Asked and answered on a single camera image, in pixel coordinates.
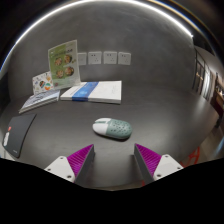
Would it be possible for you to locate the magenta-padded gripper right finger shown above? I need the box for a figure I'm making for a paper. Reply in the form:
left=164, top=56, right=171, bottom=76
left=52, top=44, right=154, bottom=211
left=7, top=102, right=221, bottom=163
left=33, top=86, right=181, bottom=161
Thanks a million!
left=134, top=143, right=184, bottom=186

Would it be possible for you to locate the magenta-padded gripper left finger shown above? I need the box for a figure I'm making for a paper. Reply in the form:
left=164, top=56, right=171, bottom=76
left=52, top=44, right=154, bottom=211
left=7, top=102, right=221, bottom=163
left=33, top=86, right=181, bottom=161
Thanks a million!
left=44, top=143, right=96, bottom=188

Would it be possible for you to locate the green and white computer mouse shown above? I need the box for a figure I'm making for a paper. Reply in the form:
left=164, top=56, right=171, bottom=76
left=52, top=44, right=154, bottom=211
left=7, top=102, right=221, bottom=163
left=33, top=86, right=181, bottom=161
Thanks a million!
left=92, top=117, right=134, bottom=141

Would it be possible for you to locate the black mouse pad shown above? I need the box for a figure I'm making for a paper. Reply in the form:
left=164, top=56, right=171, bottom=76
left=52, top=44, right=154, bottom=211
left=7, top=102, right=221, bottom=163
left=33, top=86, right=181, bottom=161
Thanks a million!
left=2, top=113, right=38, bottom=159

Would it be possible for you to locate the grey printed book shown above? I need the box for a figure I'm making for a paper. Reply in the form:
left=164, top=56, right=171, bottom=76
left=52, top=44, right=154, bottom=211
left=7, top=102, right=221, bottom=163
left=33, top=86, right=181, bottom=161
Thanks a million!
left=18, top=88, right=61, bottom=115

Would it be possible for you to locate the white box with blue band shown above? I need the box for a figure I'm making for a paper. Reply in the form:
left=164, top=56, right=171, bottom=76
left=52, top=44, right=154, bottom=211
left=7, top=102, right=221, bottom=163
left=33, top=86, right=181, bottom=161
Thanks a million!
left=60, top=80, right=123, bottom=105

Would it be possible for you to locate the small colourful printed card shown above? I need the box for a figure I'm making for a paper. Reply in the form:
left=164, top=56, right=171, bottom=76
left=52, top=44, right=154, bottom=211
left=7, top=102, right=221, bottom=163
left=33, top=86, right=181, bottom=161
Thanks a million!
left=31, top=70, right=55, bottom=96

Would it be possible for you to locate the dark-framed glass door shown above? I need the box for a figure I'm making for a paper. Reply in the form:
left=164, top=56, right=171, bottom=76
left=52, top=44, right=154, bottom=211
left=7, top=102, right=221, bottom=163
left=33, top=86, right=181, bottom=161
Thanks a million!
left=191, top=49, right=214, bottom=101

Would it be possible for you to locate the green poster in clear stand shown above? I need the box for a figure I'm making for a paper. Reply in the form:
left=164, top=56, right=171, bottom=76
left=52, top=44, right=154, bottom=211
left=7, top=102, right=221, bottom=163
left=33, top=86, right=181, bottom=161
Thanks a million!
left=47, top=39, right=82, bottom=90

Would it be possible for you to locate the white ceiling light strip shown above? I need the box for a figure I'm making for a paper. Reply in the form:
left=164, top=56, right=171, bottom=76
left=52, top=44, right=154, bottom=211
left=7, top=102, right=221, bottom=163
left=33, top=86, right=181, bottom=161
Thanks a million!
left=0, top=0, right=195, bottom=73

